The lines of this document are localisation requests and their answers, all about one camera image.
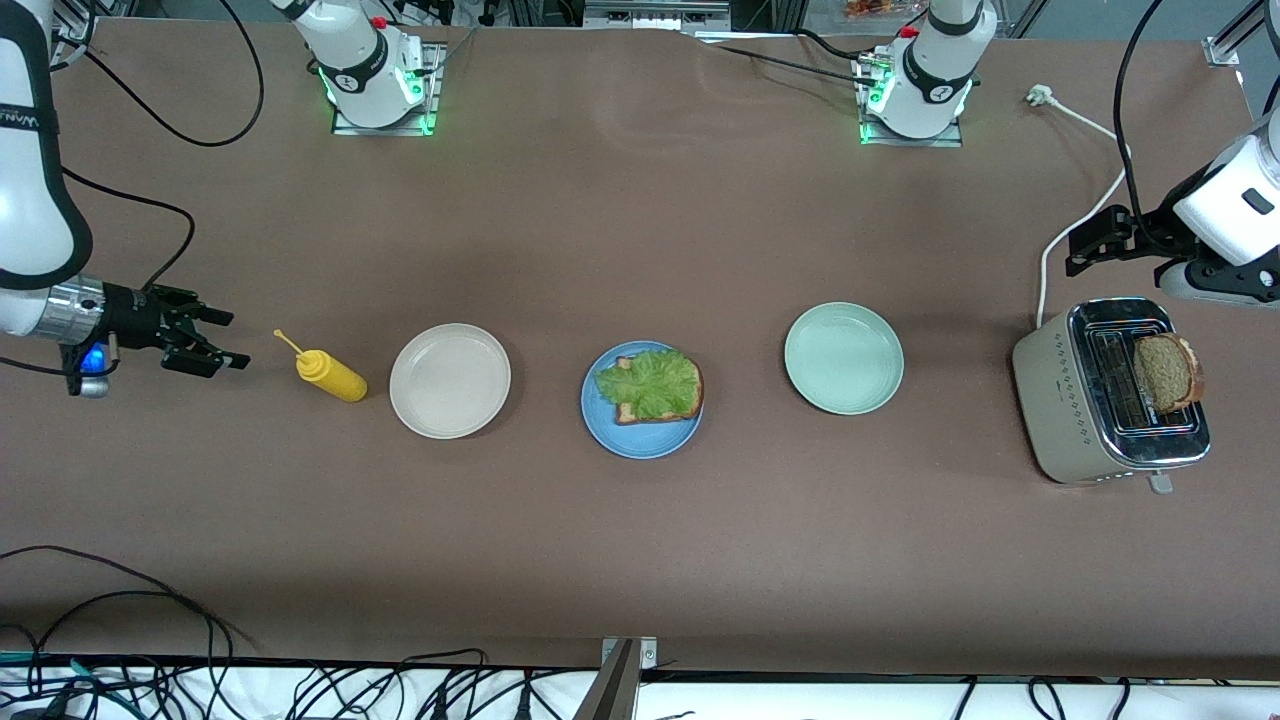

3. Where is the yellow mustard squeeze bottle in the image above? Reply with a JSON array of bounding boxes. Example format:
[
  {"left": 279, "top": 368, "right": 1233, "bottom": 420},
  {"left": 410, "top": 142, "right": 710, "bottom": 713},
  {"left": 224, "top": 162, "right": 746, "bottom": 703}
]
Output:
[{"left": 273, "top": 329, "right": 368, "bottom": 403}]

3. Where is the brown bread slice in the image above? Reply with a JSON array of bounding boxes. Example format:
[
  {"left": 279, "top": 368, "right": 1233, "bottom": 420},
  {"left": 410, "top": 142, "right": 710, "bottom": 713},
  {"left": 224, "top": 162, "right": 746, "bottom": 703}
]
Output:
[
  {"left": 614, "top": 360, "right": 705, "bottom": 426},
  {"left": 1133, "top": 333, "right": 1206, "bottom": 415}
]

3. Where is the green lettuce leaf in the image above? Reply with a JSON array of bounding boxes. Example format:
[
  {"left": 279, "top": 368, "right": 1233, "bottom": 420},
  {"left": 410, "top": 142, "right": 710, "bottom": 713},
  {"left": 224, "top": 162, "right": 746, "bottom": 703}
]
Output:
[{"left": 594, "top": 348, "right": 701, "bottom": 421}]

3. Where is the beige plate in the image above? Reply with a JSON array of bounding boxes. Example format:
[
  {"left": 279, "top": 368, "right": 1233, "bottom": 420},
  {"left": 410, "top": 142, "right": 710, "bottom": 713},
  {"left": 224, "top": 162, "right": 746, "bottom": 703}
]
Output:
[{"left": 389, "top": 323, "right": 512, "bottom": 440}]

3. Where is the pale green plate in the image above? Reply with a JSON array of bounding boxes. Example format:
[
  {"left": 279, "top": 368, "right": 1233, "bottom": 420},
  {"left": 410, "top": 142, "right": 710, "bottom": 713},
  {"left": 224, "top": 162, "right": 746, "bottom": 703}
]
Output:
[{"left": 784, "top": 302, "right": 905, "bottom": 416}]

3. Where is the blue plate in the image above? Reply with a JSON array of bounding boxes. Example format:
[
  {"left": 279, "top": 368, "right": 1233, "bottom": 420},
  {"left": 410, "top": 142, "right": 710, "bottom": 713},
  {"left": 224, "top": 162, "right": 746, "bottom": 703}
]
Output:
[{"left": 581, "top": 341, "right": 705, "bottom": 460}]

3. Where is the beige chrome toaster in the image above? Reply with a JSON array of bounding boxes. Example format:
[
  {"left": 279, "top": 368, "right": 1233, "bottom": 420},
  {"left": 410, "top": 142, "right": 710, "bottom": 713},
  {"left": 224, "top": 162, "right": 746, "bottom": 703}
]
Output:
[{"left": 1012, "top": 297, "right": 1213, "bottom": 495}]

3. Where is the grey metal box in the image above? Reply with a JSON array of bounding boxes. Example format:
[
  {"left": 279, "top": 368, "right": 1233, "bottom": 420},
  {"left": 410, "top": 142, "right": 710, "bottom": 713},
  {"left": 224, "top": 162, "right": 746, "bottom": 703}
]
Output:
[{"left": 583, "top": 0, "right": 731, "bottom": 31}]

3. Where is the white toaster power cord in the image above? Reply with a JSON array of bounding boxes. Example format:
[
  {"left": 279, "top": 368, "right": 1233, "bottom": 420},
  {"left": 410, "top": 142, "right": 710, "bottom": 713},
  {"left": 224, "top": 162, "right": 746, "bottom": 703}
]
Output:
[{"left": 1025, "top": 84, "right": 1133, "bottom": 326}]

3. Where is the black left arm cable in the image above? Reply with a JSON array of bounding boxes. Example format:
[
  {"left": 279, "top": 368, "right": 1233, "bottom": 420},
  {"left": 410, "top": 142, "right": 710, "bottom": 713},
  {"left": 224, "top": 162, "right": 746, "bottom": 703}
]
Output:
[{"left": 1112, "top": 0, "right": 1280, "bottom": 226}]

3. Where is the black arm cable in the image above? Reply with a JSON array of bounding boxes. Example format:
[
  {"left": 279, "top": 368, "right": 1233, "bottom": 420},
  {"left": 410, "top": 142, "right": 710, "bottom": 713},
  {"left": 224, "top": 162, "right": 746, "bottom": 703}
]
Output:
[
  {"left": 1112, "top": 0, "right": 1280, "bottom": 226},
  {"left": 0, "top": 0, "right": 266, "bottom": 379}
]

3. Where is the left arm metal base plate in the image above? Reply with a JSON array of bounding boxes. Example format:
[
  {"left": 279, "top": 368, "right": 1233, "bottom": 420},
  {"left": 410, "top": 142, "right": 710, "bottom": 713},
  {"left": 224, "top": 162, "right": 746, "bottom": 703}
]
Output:
[{"left": 855, "top": 52, "right": 966, "bottom": 148}]

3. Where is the aluminium corner bracket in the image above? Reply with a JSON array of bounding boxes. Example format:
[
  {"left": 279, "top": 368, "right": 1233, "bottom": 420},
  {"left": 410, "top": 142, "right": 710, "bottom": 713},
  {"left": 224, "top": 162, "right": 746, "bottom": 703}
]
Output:
[{"left": 1205, "top": 0, "right": 1280, "bottom": 69}]

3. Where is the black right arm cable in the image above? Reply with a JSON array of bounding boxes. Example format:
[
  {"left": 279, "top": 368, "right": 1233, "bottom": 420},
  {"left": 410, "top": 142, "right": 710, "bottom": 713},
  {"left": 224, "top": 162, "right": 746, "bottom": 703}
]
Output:
[{"left": 0, "top": 0, "right": 266, "bottom": 379}]

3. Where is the thin black table cable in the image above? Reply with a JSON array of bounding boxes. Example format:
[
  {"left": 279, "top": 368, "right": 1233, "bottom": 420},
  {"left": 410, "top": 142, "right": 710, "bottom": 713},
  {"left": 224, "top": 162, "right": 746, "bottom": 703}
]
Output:
[
  {"left": 0, "top": 545, "right": 259, "bottom": 661},
  {"left": 25, "top": 590, "right": 236, "bottom": 720}
]

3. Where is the aluminium frame bar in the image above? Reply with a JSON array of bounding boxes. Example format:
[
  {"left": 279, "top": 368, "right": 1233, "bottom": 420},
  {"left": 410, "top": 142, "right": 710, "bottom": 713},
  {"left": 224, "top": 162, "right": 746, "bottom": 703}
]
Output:
[{"left": 52, "top": 0, "right": 101, "bottom": 41}]

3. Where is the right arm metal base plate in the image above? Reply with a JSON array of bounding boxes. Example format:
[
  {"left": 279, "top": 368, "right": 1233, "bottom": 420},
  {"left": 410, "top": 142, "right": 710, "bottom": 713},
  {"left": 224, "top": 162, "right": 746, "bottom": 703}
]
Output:
[{"left": 332, "top": 42, "right": 447, "bottom": 137}]

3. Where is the black base cable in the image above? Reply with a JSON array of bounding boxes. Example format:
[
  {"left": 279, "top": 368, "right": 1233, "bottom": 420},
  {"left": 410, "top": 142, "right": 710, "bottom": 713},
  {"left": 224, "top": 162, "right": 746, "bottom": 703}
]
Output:
[{"left": 690, "top": 28, "right": 881, "bottom": 89}]

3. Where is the metal table edge bracket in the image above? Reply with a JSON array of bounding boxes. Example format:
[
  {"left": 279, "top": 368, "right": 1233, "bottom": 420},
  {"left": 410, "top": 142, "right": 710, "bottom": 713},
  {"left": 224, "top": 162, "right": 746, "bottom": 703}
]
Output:
[{"left": 575, "top": 637, "right": 659, "bottom": 720}]

